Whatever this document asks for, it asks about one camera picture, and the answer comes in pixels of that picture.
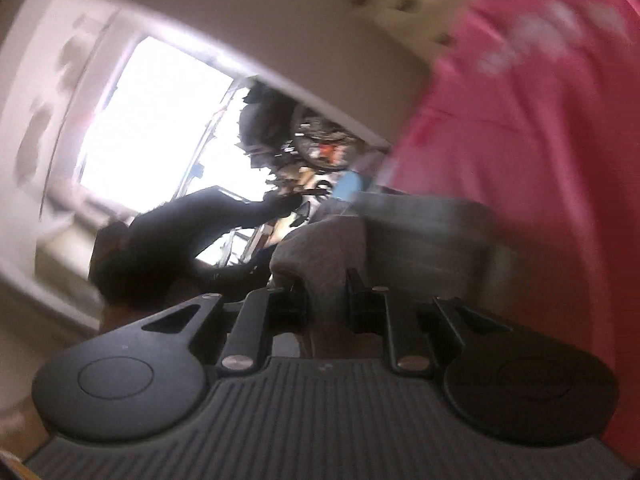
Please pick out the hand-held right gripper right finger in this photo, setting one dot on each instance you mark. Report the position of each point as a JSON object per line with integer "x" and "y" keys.
{"x": 355, "y": 300}

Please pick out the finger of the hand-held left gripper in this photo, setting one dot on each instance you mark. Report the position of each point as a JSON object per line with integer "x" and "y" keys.
{"x": 235, "y": 272}
{"x": 280, "y": 205}

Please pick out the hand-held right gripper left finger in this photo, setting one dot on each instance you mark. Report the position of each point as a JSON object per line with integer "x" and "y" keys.
{"x": 295, "y": 305}

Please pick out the light blue plastic stool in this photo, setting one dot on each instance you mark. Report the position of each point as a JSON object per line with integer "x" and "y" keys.
{"x": 347, "y": 185}

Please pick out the wheelchair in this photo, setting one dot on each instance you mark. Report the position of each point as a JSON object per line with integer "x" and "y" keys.
{"x": 280, "y": 125}

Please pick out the large bright window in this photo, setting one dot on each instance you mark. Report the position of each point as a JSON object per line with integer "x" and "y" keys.
{"x": 150, "y": 120}

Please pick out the pink floral blanket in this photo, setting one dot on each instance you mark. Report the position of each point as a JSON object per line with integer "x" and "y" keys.
{"x": 525, "y": 160}

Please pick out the cream nightstand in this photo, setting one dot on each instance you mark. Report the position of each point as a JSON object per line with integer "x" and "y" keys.
{"x": 415, "y": 0}

